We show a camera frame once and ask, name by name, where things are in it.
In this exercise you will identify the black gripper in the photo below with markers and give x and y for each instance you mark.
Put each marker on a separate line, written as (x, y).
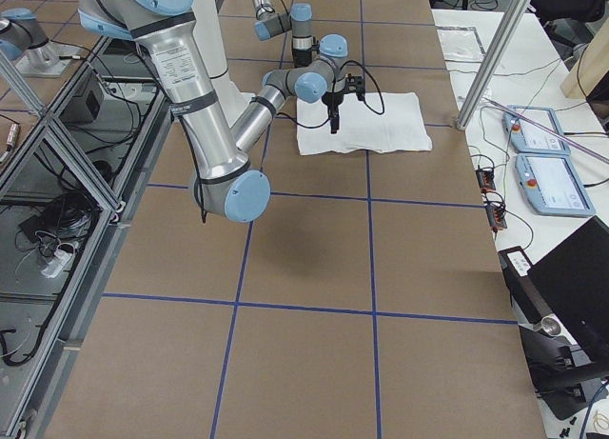
(332, 100)

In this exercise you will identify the white long-sleeve printed shirt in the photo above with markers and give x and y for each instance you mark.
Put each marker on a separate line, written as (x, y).
(384, 123)

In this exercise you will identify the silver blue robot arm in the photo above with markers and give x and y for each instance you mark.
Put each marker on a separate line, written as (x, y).
(274, 18)
(184, 41)

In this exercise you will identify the clear plastic sheet black border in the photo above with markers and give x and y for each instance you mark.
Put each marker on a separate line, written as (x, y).
(461, 44)

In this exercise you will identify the orange black connector module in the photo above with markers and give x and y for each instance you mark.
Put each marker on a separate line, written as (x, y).
(486, 179)

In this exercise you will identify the upper blue teach pendant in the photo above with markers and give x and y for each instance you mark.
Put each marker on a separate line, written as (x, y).
(521, 126)

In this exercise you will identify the blue teach pendant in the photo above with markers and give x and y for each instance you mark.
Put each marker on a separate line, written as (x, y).
(552, 187)
(521, 126)

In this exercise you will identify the metal rod stand green tip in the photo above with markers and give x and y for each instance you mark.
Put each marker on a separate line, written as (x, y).
(550, 131)

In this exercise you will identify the lower blue teach pendant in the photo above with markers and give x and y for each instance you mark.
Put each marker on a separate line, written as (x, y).
(552, 187)

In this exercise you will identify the grey electrical box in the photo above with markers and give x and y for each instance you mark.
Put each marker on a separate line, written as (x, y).
(85, 104)

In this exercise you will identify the black laptop computer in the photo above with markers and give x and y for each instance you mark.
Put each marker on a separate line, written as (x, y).
(564, 299)

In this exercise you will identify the white power strip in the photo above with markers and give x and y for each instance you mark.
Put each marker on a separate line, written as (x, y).
(58, 262)

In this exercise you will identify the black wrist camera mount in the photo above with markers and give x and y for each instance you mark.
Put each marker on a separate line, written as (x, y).
(355, 84)

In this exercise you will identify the white camera mast base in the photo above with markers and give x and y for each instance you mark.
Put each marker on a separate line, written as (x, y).
(209, 40)

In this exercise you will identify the aluminium frame post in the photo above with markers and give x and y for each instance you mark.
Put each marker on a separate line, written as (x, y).
(505, 31)

